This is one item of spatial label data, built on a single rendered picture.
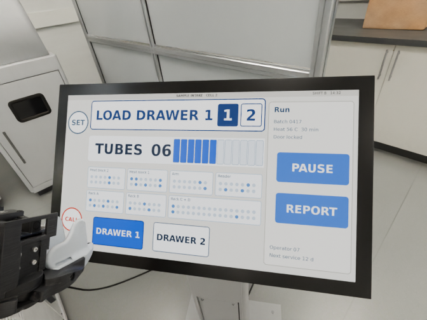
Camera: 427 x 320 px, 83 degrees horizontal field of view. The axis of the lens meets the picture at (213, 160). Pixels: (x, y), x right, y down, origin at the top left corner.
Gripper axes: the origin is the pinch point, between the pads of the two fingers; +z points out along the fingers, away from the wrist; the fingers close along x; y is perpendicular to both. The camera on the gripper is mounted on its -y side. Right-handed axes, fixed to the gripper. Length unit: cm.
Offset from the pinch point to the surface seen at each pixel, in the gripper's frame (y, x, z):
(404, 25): 127, -121, 163
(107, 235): 0.3, 1.4, 7.4
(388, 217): -11, -106, 146
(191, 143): 16.5, -12.2, 7.2
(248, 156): 14.8, -21.2, 7.2
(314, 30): 59, -38, 49
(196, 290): -20.4, -7.8, 35.5
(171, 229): 2.6, -9.9, 7.3
